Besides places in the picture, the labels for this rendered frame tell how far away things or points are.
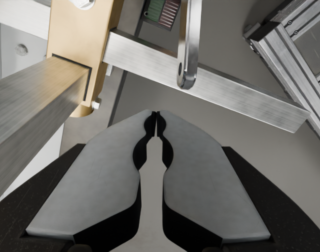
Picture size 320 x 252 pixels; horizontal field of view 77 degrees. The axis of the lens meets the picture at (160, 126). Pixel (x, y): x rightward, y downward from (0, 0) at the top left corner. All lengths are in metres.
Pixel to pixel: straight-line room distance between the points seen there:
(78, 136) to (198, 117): 0.86
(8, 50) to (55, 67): 0.31
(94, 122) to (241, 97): 0.26
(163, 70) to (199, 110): 0.95
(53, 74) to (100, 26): 0.06
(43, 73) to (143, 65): 0.09
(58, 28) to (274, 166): 1.48
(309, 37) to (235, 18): 0.31
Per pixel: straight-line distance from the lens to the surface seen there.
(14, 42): 0.49
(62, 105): 0.17
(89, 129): 0.40
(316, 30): 0.99
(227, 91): 0.23
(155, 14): 0.32
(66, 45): 0.22
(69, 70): 0.20
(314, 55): 1.02
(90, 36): 0.21
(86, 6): 0.21
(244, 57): 1.12
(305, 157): 1.61
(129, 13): 0.33
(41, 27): 0.24
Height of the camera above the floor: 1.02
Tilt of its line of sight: 60 degrees down
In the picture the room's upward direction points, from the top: 179 degrees counter-clockwise
